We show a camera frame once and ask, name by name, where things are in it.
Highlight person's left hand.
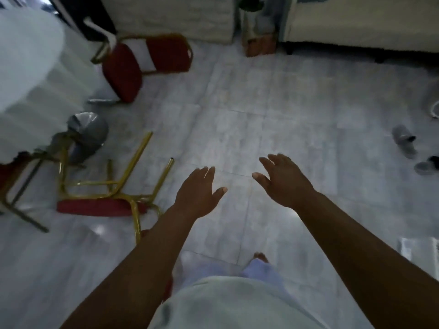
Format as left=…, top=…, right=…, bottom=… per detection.
left=171, top=166, right=229, bottom=220

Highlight person's right hand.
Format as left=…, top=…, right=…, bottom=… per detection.
left=251, top=153, right=317, bottom=212

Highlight red cushioned gold frame chair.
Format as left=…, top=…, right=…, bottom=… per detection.
left=56, top=131, right=176, bottom=302
left=0, top=150, right=86, bottom=234

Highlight red gold chair legs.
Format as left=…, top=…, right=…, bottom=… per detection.
left=83, top=16, right=194, bottom=106

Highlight person's left forearm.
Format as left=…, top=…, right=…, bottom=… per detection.
left=60, top=207, right=196, bottom=329

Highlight person's right forearm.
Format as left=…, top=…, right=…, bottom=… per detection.
left=294, top=191, right=439, bottom=329

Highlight wooden block stand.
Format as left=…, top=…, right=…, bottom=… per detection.
left=241, top=32, right=278, bottom=58

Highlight chrome vase with plant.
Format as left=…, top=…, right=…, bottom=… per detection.
left=238, top=0, right=278, bottom=35

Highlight cream sofa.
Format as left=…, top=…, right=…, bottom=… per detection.
left=281, top=0, right=439, bottom=64

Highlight round table white tablecloth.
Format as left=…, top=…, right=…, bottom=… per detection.
left=0, top=6, right=110, bottom=167

